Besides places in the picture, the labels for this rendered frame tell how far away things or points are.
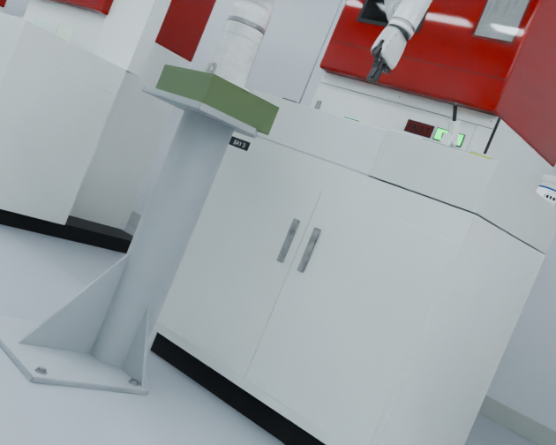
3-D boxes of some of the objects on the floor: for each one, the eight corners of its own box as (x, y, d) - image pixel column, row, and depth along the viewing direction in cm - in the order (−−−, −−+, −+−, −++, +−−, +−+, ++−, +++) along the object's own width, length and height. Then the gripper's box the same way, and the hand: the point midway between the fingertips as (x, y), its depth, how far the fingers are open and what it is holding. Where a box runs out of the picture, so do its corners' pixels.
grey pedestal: (30, 382, 184) (153, 76, 181) (-27, 315, 216) (77, 55, 213) (187, 400, 219) (292, 144, 215) (118, 341, 251) (209, 116, 247)
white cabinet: (246, 357, 303) (322, 172, 300) (447, 483, 244) (545, 255, 241) (131, 345, 253) (221, 124, 249) (351, 501, 193) (473, 213, 190)
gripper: (401, 18, 219) (371, 70, 216) (417, 47, 230) (389, 96, 228) (380, 14, 223) (351, 64, 221) (398, 43, 235) (371, 91, 232)
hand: (373, 75), depth 225 cm, fingers closed
